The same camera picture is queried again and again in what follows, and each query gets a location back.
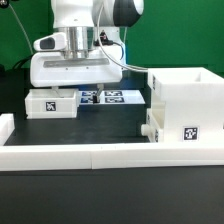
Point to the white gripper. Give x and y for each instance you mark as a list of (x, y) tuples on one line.
[(68, 58)]

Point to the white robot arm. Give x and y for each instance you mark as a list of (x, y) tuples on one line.
[(101, 18)]

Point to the white drawer cabinet box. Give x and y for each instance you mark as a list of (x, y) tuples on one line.
[(194, 103)]

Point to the white front fence wall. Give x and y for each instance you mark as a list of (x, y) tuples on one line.
[(106, 156)]

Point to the white drawer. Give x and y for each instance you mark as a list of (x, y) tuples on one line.
[(153, 128), (41, 104)]

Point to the fiducial marker sheet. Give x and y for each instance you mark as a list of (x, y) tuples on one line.
[(115, 97)]

